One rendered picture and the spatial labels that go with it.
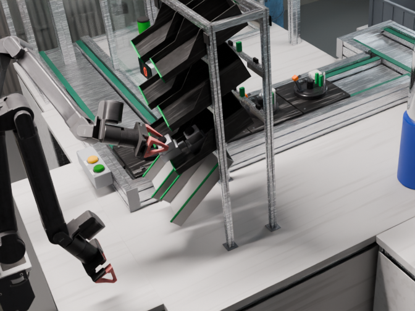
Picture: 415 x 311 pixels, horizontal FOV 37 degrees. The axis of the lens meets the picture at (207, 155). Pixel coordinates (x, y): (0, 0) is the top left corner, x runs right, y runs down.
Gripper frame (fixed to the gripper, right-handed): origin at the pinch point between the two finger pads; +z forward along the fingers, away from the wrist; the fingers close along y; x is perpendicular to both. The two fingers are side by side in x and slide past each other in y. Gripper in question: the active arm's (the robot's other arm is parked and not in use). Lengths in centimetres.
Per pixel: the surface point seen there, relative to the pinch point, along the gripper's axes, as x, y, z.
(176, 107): -11.3, 3.7, 0.9
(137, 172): 31.7, 28.7, 6.6
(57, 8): 22, 145, -16
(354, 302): 37, -24, 81
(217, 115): -17.4, -8.4, 8.7
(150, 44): -23.8, 16.8, -8.8
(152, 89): -8.0, 18.3, -2.8
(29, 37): 28, 116, -30
